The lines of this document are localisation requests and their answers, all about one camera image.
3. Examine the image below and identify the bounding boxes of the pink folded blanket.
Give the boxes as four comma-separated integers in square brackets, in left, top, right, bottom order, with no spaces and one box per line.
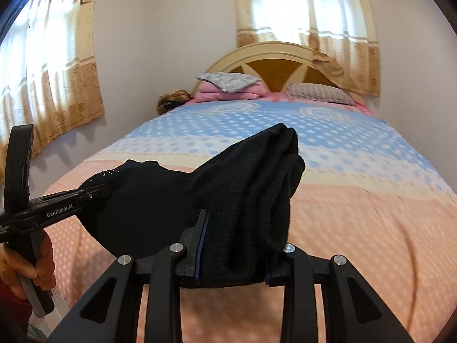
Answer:
[193,80,266,103]

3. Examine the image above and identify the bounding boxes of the cream and brown headboard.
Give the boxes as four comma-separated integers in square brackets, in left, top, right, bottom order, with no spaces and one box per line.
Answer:
[193,41,358,95]

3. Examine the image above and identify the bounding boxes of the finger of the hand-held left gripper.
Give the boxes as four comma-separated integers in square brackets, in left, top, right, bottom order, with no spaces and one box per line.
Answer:
[76,182,112,205]

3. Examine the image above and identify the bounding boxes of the person's left forearm red sleeve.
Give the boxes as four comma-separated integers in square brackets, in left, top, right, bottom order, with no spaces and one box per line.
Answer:
[0,279,33,336]

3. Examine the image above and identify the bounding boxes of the striped pillow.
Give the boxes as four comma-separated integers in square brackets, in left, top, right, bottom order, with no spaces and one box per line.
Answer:
[286,83,356,106]

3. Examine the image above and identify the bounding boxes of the person's left hand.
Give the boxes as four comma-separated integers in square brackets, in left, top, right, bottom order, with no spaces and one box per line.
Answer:
[0,229,57,299]

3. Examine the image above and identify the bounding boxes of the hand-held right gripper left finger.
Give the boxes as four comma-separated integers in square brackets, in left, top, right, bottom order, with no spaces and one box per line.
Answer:
[46,209,211,343]

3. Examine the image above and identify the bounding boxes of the beige curtain behind headboard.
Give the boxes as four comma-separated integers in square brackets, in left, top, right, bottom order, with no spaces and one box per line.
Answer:
[230,0,381,97]

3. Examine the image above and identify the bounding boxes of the brown plush toy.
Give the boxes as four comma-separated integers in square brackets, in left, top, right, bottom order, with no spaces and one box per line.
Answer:
[157,89,193,115]

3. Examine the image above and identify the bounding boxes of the grey patterned pillow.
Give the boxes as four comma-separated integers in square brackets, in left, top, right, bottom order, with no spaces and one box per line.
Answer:
[196,72,261,93]

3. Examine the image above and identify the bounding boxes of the black pants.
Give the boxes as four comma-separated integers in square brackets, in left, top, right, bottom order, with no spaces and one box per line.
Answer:
[79,123,306,288]

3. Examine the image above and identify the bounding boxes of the pink bed sheet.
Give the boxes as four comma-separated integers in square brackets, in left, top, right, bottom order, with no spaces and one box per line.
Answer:
[262,91,377,115]

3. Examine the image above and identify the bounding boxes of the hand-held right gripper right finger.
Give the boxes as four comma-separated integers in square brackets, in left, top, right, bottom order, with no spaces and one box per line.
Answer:
[265,243,416,343]

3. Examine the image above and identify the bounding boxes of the beige side window curtain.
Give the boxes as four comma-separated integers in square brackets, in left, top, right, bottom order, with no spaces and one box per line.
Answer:
[0,0,106,172]

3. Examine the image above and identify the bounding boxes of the peach and blue dotted bedspread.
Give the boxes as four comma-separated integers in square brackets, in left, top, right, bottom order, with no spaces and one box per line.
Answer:
[30,100,457,343]

